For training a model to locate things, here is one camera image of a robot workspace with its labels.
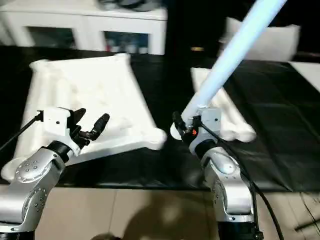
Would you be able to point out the white cabinet with glass doors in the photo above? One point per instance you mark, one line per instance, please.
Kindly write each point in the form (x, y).
(87, 22)

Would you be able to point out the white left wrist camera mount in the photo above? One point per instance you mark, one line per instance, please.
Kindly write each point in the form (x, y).
(56, 120)

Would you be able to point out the black box with yellow label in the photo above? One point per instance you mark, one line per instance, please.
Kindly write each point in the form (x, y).
(185, 25)

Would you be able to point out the grey cushion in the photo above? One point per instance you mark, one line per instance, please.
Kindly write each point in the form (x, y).
(270, 42)

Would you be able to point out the white flat board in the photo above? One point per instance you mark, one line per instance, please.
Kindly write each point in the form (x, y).
(310, 72)

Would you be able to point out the black tripod leg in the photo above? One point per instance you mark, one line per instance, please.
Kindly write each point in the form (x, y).
(307, 225)

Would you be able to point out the white plastic table top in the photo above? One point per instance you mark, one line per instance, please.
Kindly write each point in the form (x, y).
(87, 87)

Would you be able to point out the grey rounded device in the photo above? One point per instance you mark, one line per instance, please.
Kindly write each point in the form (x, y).
(130, 5)

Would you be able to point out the black work mat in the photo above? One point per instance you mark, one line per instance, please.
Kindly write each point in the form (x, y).
(275, 112)

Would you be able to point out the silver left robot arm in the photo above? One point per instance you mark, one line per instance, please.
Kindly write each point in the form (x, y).
(32, 175)

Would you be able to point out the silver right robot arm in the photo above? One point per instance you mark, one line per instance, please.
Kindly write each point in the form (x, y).
(225, 175)

